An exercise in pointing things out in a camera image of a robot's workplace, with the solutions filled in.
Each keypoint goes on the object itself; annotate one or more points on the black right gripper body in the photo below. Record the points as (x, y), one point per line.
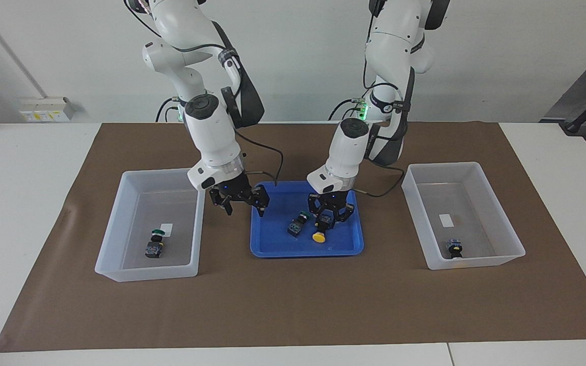
(234, 190)

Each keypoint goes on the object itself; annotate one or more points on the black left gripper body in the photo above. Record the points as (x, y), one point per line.
(331, 199)

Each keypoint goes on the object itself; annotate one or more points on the white paper label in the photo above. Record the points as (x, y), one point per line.
(168, 227)
(445, 220)

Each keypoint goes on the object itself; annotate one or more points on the green push button switch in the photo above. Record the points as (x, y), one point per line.
(154, 249)
(296, 226)

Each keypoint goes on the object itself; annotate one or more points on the translucent white plastic box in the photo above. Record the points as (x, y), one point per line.
(506, 239)
(110, 254)

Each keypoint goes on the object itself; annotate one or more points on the blue plastic tray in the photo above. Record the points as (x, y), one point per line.
(272, 244)

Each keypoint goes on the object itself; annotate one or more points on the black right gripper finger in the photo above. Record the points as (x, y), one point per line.
(220, 201)
(261, 201)

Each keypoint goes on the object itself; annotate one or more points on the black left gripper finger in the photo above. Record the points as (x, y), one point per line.
(314, 208)
(346, 212)

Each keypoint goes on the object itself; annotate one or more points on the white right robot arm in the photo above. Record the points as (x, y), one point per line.
(214, 132)

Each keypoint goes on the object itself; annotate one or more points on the brown paper table mat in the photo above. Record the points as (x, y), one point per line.
(293, 305)

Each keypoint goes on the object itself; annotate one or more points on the white wall outlet box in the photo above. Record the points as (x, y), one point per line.
(44, 109)

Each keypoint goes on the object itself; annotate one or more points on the yellow push button switch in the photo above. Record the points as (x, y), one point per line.
(454, 249)
(319, 236)

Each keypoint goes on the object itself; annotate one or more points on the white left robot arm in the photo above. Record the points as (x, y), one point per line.
(346, 147)

